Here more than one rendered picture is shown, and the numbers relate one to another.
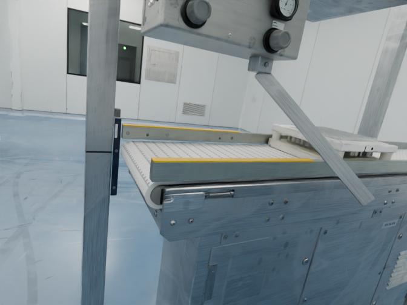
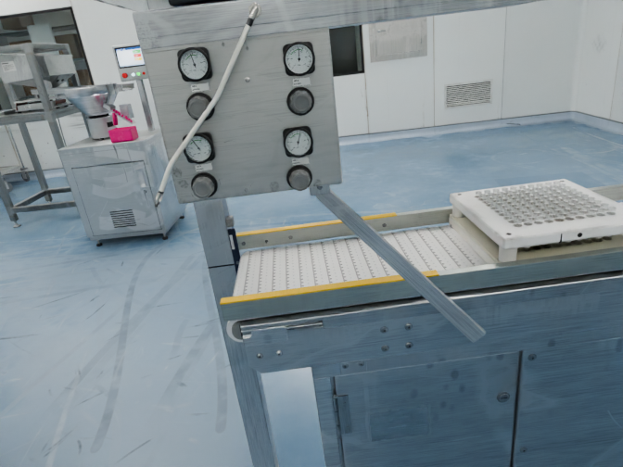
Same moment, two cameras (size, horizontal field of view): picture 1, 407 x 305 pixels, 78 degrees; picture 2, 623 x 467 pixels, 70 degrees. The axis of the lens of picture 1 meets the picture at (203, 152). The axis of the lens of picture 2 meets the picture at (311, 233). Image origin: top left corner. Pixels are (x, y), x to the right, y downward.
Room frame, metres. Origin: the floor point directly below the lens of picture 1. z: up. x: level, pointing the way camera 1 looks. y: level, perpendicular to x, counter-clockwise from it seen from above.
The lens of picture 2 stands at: (-0.11, -0.34, 1.21)
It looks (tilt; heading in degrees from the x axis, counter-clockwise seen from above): 22 degrees down; 27
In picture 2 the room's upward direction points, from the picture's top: 7 degrees counter-clockwise
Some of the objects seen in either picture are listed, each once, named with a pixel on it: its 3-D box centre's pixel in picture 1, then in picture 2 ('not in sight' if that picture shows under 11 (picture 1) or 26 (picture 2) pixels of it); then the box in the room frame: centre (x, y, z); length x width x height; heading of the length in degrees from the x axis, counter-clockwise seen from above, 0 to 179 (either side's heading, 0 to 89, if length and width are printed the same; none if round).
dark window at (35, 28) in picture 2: not in sight; (35, 62); (3.85, 5.26, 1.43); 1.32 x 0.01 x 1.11; 114
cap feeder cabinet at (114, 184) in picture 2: not in sight; (130, 186); (2.30, 2.44, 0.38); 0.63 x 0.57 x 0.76; 114
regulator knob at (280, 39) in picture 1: (279, 36); (298, 176); (0.38, -0.08, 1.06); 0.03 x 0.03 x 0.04; 28
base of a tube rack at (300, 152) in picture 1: (326, 152); (536, 233); (0.75, -0.37, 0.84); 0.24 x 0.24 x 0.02; 28
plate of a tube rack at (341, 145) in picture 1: (330, 137); (538, 209); (0.75, -0.37, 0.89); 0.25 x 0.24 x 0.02; 28
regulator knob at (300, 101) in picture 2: not in sight; (299, 97); (0.38, -0.09, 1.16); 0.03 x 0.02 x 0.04; 118
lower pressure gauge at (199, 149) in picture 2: not in sight; (198, 147); (0.33, 0.03, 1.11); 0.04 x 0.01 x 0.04; 118
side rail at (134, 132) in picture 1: (311, 141); (544, 202); (0.91, -0.38, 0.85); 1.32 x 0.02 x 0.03; 118
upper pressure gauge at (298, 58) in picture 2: not in sight; (298, 58); (0.39, -0.09, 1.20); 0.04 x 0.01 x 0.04; 118
